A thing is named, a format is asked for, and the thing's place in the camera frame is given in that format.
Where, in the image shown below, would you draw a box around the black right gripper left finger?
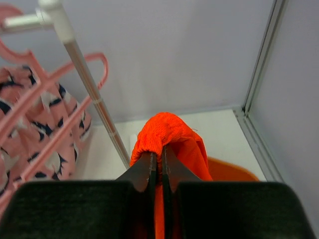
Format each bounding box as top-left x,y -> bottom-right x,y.
0,152 -> 157,239

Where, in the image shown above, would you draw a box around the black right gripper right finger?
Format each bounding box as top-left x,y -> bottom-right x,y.
161,145 -> 315,239

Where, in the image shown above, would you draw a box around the orange shorts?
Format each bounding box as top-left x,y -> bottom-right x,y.
130,112 -> 212,239

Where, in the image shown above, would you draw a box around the pink patterned shorts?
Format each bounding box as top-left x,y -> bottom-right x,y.
0,66 -> 92,194

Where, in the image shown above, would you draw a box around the pink plastic hanger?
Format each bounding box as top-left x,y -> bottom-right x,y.
0,6 -> 110,207

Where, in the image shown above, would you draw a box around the orange plastic basket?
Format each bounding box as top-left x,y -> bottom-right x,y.
207,157 -> 259,182

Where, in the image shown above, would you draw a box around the silver clothes rack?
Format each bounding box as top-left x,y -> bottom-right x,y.
0,0 -> 130,169

